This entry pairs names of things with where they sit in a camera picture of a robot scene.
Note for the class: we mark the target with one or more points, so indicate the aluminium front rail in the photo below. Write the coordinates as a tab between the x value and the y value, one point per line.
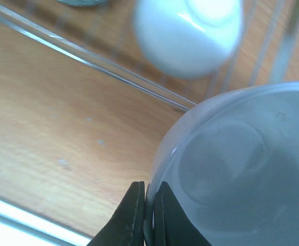
20	226

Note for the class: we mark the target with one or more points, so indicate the white bottom bowl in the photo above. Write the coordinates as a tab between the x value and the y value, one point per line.
232	162

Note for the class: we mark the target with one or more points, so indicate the white bowl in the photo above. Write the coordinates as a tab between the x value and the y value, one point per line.
232	162
188	39

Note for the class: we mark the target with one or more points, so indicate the wire dish rack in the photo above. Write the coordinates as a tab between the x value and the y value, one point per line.
102	37

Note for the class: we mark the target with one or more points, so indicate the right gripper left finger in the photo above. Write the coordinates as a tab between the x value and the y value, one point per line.
126	226

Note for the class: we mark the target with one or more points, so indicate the grey patterned bowl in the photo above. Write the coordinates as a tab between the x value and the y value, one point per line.
83	3

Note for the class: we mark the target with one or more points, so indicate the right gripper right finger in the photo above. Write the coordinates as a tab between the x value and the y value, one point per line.
171	225

